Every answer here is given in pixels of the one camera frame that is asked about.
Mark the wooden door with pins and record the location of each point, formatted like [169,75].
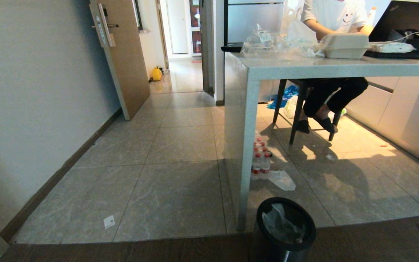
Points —
[126,58]

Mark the black trash bag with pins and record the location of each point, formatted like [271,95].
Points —
[280,223]

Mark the yellow bag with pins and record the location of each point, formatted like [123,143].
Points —
[156,74]

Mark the blue plastic bag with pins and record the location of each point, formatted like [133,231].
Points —
[284,96]

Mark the black round trash bin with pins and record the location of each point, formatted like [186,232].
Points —
[284,251]

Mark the white tissue pack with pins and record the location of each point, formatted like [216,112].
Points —
[393,47]

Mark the clear crumpled plastic bag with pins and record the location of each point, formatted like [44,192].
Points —
[267,43]

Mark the white cabinet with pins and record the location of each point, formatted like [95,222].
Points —
[398,112]

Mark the black laptop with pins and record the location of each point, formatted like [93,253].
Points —
[402,25]

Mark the grey stone table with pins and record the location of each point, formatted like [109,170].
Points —
[304,67]

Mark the white plastic wrap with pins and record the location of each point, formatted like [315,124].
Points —
[278,179]

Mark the pack of water bottles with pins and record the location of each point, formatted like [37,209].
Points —
[260,156]

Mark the white takeaway food box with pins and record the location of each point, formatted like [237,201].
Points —
[344,46]

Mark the silver refrigerator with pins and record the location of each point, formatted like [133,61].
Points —
[255,18]

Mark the black chair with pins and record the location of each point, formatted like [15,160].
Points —
[298,105]

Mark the person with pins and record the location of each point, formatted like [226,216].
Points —
[335,54]

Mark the white floor sticker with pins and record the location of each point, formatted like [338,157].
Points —
[109,221]

